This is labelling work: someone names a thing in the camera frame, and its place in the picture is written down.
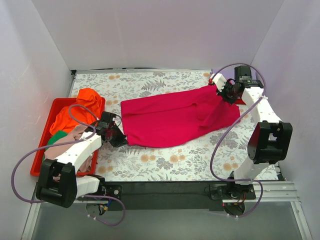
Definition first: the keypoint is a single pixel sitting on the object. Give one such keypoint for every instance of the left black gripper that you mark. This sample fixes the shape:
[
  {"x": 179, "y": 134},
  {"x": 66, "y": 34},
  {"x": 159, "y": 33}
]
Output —
[{"x": 116, "y": 138}]

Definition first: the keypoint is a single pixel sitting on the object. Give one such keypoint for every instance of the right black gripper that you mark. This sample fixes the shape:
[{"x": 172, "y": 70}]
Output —
[{"x": 225, "y": 94}]

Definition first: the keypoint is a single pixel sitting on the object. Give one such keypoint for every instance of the magenta t-shirt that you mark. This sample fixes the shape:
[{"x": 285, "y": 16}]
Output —
[{"x": 172, "y": 119}]

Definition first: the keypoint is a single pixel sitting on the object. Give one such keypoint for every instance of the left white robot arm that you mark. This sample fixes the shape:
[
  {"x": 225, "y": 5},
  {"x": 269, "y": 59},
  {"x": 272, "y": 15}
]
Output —
[{"x": 58, "y": 182}]

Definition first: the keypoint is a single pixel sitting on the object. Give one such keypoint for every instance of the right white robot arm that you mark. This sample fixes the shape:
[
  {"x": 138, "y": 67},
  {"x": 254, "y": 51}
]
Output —
[{"x": 270, "y": 140}]

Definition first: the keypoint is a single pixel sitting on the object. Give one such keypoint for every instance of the folded red t-shirt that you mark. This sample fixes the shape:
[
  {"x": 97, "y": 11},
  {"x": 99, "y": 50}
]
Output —
[{"x": 240, "y": 102}]

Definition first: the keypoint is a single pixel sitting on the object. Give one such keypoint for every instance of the folded lavender t-shirt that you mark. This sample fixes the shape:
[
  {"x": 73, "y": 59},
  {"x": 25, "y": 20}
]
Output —
[{"x": 228, "y": 73}]

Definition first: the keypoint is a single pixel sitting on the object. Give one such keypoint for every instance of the beige pink t-shirt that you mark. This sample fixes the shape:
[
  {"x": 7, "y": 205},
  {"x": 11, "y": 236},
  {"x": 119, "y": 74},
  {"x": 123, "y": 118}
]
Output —
[{"x": 75, "y": 142}]

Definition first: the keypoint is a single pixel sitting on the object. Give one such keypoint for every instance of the orange t-shirt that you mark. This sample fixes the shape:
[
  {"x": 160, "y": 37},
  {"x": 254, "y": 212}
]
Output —
[{"x": 89, "y": 106}]

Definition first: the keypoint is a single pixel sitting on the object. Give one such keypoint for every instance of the green t-shirt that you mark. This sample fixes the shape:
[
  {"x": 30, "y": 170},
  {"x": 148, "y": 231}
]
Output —
[{"x": 57, "y": 136}]

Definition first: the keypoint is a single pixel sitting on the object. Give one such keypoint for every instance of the floral patterned table mat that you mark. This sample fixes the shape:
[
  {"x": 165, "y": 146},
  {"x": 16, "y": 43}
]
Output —
[{"x": 217, "y": 153}]

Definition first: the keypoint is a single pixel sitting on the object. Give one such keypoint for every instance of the red plastic bin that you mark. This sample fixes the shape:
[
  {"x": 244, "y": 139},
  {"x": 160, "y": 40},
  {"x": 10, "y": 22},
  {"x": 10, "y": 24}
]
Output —
[{"x": 40, "y": 155}]

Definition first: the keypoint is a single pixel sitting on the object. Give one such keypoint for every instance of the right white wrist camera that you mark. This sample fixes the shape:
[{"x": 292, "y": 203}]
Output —
[{"x": 218, "y": 80}]

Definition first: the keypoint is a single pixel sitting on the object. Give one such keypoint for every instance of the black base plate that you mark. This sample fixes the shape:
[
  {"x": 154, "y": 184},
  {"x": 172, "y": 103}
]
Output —
[{"x": 173, "y": 195}]

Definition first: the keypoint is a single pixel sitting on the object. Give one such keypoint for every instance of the aluminium frame rail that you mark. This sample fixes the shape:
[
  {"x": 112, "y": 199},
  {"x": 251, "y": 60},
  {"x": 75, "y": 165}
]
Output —
[{"x": 275, "y": 214}]

